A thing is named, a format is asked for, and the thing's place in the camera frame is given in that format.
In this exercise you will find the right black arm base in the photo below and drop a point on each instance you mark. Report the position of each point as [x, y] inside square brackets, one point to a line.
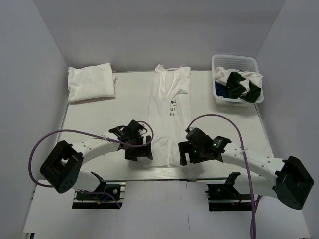
[223, 197]

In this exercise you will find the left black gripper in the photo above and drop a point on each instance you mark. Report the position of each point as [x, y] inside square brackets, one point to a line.
[142, 152]

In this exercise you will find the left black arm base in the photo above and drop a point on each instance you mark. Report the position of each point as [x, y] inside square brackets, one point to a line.
[108, 197]

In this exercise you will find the blue t shirt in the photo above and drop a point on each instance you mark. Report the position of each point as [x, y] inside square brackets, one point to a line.
[221, 90]

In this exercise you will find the white graphic t shirt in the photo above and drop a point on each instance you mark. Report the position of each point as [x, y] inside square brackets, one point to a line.
[169, 113]

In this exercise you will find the folded white t shirt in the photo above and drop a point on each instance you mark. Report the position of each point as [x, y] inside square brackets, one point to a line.
[90, 82]

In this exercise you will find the white plastic laundry basket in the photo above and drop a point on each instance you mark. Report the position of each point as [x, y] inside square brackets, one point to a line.
[241, 63]

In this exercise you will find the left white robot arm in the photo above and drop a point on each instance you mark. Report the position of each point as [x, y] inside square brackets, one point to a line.
[62, 168]

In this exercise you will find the dark green white t shirt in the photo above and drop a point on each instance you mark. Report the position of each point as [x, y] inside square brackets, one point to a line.
[243, 85]

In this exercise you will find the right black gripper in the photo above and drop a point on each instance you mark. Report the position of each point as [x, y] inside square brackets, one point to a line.
[186, 147]

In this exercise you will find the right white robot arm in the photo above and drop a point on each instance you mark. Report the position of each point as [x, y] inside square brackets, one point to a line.
[284, 179]

